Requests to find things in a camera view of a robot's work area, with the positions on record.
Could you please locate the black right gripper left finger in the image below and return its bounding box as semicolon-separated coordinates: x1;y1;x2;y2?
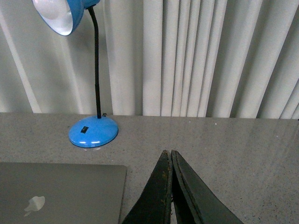
123;150;173;224

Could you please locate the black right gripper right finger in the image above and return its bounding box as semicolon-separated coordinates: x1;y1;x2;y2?
171;150;242;224

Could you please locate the grey laptop with black keyboard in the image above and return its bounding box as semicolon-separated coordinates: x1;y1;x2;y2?
0;162;127;224

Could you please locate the blue gooseneck desk lamp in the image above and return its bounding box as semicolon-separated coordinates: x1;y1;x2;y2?
32;0;119;148

